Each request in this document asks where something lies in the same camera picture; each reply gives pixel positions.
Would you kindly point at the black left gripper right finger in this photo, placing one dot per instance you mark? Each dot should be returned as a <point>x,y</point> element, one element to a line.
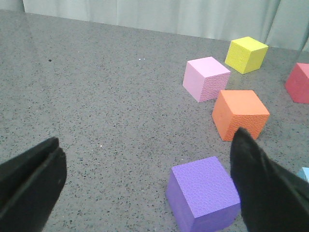
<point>272,199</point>

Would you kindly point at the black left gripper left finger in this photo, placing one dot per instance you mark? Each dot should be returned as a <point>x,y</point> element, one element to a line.
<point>30,185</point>

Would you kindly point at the light blue dented foam cube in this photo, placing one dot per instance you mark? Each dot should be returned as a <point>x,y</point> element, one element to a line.
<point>304,173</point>

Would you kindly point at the purple foam cube left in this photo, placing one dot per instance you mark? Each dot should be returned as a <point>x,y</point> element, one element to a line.
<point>202,196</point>

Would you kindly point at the orange foam cube left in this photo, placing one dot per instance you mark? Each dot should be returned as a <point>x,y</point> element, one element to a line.
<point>239,108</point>

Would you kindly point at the red foam cube back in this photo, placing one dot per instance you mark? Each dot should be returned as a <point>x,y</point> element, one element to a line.
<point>297,84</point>

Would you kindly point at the pink foam cube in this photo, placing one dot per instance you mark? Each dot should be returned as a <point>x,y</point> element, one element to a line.
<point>204,78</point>

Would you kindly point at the yellow foam cube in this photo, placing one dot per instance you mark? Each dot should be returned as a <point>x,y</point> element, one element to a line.
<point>246,54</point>

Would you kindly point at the white curtain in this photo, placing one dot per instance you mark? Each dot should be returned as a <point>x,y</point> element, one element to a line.
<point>278,23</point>

